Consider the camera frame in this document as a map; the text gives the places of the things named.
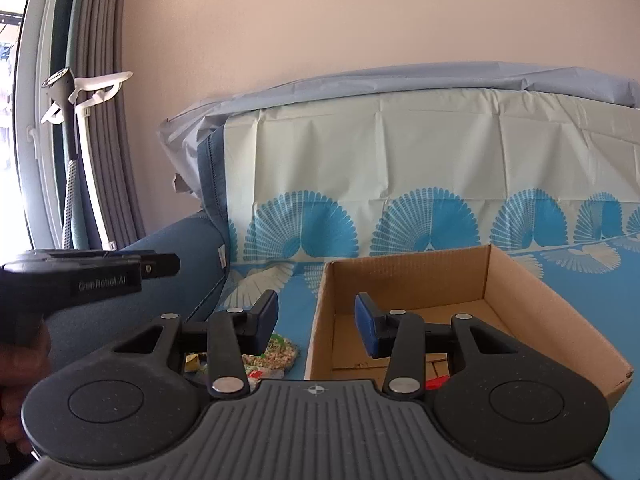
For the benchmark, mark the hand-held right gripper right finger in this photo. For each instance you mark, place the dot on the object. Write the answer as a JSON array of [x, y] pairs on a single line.
[[365, 325]]

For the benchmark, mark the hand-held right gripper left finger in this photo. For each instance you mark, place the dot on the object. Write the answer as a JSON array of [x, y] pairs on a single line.
[[265, 320]]

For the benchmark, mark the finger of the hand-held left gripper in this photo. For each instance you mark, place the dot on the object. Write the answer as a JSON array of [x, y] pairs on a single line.
[[162, 266]]

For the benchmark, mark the brown cardboard box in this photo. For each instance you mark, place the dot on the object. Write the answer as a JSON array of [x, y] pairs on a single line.
[[525, 320]]

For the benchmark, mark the person's left hand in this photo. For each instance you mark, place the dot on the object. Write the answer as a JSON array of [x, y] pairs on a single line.
[[22, 390]]

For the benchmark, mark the blue sofa armrest cushion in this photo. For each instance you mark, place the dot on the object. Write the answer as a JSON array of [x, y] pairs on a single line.
[[165, 270]]

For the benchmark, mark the round rice crisp snack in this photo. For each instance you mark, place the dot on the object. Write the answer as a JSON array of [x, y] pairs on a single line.
[[277, 355]]

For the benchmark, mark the red and white snack packet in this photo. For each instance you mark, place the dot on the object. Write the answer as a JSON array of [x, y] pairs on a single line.
[[253, 379]]

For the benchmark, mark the yellow snack packet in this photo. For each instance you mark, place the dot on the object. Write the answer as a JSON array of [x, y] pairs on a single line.
[[196, 362]]

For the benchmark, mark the blue fan print cloth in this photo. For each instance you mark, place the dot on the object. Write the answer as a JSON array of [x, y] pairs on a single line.
[[400, 160]]

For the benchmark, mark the grey pleated curtain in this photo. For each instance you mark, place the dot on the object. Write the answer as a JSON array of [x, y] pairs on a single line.
[[107, 15]]

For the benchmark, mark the grey-blue cover sheet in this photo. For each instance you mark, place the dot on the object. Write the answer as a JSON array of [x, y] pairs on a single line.
[[450, 80]]

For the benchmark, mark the white window frame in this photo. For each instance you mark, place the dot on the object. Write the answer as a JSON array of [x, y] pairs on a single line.
[[35, 110]]

